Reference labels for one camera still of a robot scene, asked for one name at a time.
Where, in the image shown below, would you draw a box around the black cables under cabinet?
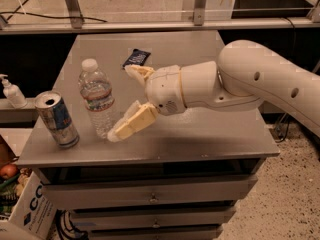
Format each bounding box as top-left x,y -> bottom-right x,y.
54,210 -> 88,240

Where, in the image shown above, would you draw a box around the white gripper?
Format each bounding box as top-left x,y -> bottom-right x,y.
107,65 -> 186,142

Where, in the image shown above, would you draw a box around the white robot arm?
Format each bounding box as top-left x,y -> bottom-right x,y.
107,40 -> 320,142

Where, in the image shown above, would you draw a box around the white cardboard box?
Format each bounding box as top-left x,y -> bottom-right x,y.
0,139 -> 56,240

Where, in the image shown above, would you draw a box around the black cable on floor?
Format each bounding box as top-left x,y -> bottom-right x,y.
0,0 -> 108,24

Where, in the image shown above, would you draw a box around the silver blue energy drink can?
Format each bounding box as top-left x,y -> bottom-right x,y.
34,91 -> 79,148

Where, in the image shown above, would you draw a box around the clear plastic water bottle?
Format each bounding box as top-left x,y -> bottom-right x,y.
78,58 -> 116,139

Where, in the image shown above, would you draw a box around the metal window frame rail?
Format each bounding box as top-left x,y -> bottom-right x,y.
0,0 -> 320,35

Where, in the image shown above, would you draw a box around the red apple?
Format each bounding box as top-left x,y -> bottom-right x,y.
0,164 -> 18,180

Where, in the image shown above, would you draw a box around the white pump dispenser bottle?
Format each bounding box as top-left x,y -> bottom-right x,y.
0,74 -> 27,109

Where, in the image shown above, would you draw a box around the dark blue snack packet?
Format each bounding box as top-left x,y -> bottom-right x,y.
122,48 -> 151,67

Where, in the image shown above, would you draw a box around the grey drawer cabinet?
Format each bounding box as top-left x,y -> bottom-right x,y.
19,31 -> 279,240

